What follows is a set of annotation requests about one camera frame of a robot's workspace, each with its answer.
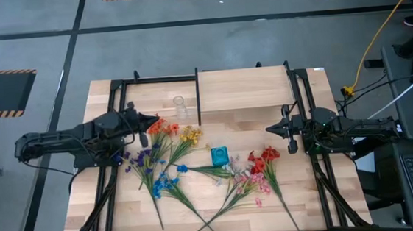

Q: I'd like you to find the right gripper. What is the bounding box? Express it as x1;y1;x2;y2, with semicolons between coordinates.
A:
264;102;308;157

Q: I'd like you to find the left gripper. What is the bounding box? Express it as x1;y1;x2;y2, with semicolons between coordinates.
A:
116;99;162;149

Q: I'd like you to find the orange artificial flower bunch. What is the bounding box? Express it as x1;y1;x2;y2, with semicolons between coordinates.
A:
145;113;183;165

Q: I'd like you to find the clear glass vase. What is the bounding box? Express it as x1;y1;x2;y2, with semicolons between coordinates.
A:
172;94;190;121

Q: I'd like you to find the red artificial flower bunch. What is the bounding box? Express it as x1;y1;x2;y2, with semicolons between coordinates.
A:
246;144;300;231

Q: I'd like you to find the purple artificial flower bunch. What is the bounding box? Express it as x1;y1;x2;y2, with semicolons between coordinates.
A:
114;147;165;231

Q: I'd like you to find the yellow artificial flower bunch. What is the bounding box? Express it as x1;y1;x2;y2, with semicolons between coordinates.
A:
133;124;215;191

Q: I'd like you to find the pink artificial flower bunch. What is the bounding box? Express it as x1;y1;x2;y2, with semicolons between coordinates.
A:
185;171;275;231

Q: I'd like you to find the teal glass vase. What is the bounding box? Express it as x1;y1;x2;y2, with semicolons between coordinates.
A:
210;146;230;168

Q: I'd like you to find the blue artificial flower bunch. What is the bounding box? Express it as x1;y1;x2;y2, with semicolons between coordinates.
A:
149;162;215;231

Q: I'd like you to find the wooden shelf with black legs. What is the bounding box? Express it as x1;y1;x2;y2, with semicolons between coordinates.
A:
193;59;300;127

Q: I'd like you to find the black desk foot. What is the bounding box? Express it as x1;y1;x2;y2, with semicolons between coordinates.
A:
363;58;385;70

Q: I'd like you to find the dark grey desk top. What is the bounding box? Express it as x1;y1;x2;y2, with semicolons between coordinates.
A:
381;43;413;147

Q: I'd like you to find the black aluminium table frame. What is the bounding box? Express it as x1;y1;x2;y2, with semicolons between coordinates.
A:
0;48;413;231

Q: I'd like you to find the yellow extension cable with plug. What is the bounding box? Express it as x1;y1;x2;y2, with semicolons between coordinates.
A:
333;0;413;97

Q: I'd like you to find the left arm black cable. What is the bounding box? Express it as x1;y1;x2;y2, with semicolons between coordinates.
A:
20;155;75;180

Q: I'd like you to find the black power cable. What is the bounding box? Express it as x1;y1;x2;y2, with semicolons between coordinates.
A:
349;73;413;99

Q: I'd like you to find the white cable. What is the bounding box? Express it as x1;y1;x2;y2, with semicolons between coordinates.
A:
363;65;413;121

